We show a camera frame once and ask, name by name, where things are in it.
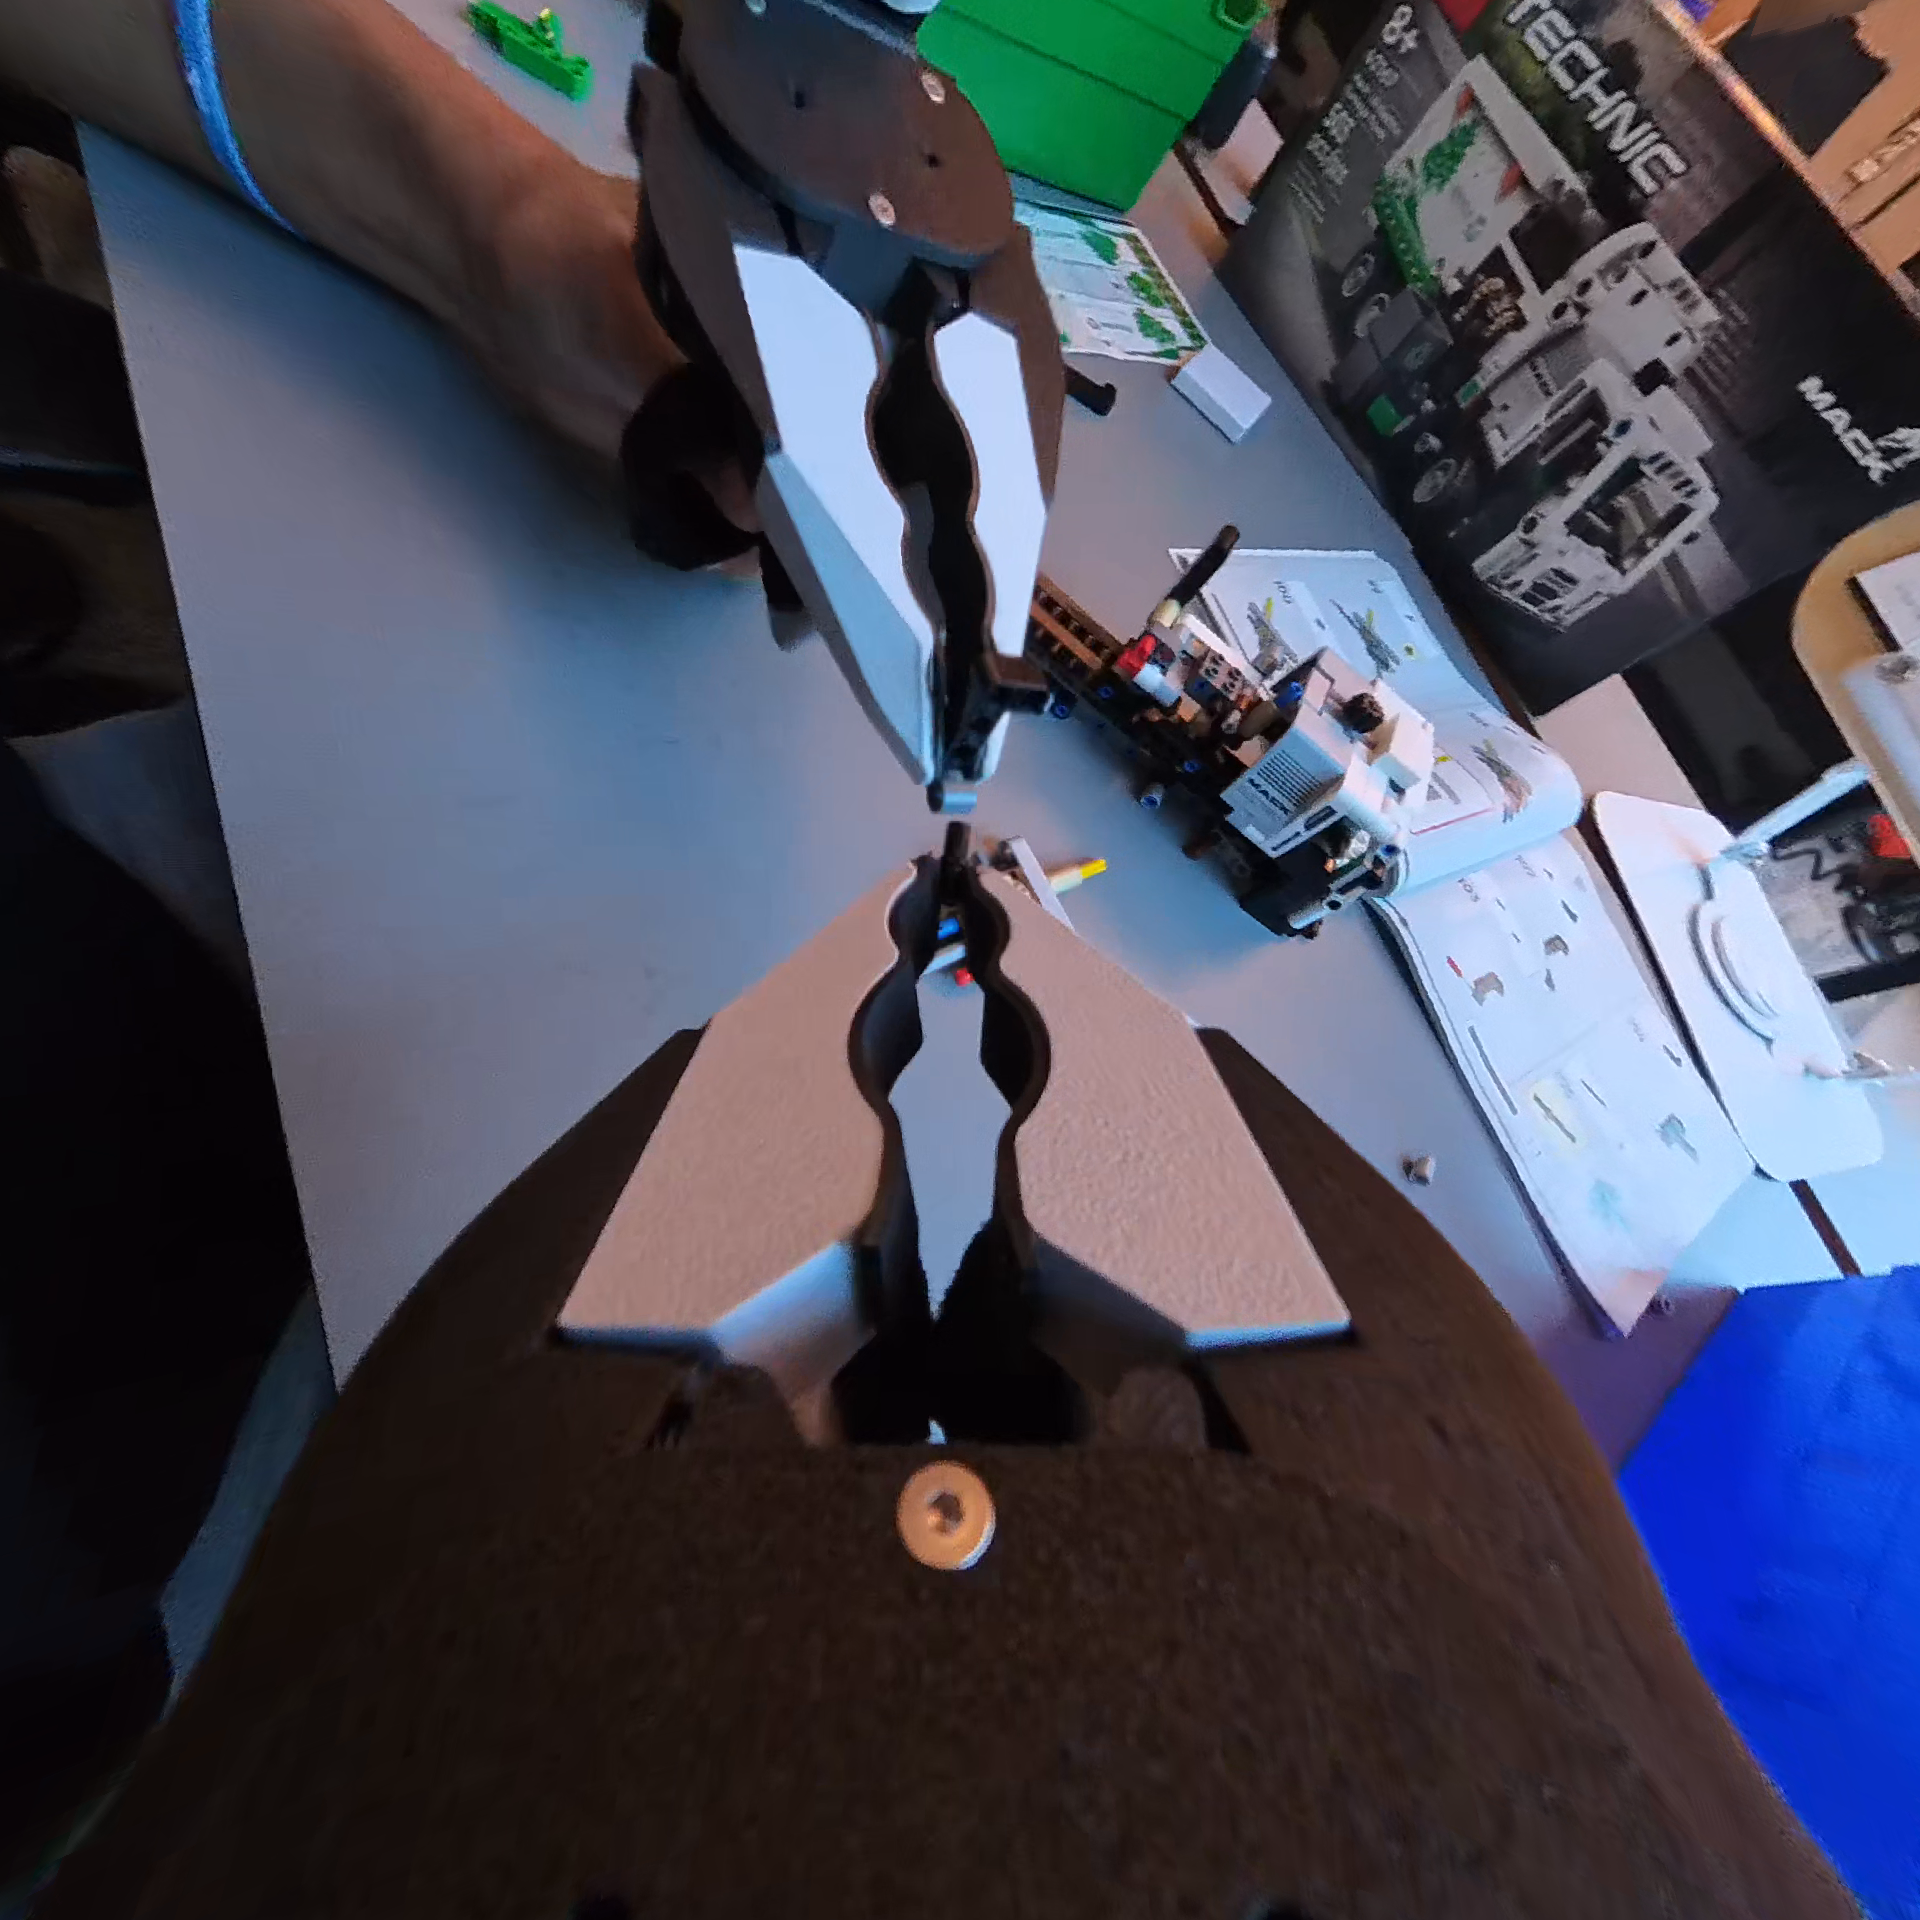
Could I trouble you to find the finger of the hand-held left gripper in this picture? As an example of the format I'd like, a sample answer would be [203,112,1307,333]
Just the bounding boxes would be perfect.
[731,243,954,788]
[934,303,1052,787]

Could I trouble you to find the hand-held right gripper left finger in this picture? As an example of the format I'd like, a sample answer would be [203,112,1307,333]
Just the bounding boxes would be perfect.
[556,862,940,1444]

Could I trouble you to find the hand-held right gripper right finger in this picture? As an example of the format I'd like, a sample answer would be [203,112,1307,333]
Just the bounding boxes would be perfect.
[964,870,1356,1425]

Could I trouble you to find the black L-shaped lego beam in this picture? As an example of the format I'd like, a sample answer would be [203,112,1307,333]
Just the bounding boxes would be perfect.
[930,649,1052,815]

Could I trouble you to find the grey black lego gear assembly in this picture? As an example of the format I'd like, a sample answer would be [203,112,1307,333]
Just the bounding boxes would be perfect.
[922,836,1113,991]

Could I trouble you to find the person's left forearm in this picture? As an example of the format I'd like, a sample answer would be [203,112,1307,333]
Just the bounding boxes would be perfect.
[0,0,452,325]

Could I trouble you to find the small green lego piece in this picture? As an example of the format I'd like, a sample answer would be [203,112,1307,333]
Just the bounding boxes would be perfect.
[465,0,595,104]

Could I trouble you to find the white black lego truck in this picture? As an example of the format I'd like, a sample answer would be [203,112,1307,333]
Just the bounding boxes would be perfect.
[1027,525,1442,939]

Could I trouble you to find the black lego set box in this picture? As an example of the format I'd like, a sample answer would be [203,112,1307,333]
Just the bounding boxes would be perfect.
[1217,0,1920,719]

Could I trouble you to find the person's left hand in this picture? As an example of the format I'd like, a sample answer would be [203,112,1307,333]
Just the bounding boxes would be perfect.
[420,133,688,455]

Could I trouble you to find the sticker sheet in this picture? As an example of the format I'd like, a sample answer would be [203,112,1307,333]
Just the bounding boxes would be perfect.
[1020,200,1209,366]

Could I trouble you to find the small white box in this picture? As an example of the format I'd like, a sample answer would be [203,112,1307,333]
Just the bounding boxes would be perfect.
[1170,355,1273,443]

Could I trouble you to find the green plastic bin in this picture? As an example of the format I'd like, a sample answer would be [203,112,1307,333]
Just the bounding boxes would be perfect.
[915,0,1279,212]

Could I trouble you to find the dark cup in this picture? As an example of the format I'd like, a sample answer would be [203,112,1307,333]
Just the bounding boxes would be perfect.
[1191,22,1279,153]

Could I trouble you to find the open instruction booklet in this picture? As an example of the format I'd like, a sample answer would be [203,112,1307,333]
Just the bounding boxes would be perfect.
[1201,545,1759,1337]

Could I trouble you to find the white metal laptop stand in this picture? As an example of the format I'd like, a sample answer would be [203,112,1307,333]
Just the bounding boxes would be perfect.
[1592,503,1920,1185]

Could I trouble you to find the blue wristband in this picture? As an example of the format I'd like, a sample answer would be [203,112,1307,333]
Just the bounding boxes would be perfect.
[170,0,310,243]

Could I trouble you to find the blue plastic bin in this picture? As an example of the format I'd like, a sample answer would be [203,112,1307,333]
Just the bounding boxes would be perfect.
[1617,1267,1920,1920]

